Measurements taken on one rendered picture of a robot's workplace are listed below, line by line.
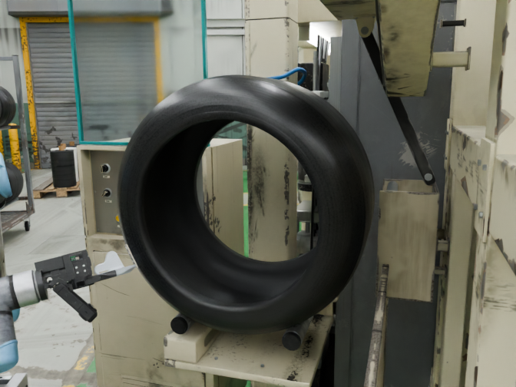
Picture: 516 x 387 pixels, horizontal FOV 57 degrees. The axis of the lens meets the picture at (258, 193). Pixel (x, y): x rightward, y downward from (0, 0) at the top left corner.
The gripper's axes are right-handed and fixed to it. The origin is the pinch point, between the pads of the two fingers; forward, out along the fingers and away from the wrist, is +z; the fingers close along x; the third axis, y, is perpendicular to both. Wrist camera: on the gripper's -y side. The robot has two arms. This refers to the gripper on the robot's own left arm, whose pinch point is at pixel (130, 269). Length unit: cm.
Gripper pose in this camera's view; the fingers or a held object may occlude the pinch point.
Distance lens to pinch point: 118.3
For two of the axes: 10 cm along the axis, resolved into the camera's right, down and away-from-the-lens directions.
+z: 9.1, -2.2, 3.6
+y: -2.6, -9.6, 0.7
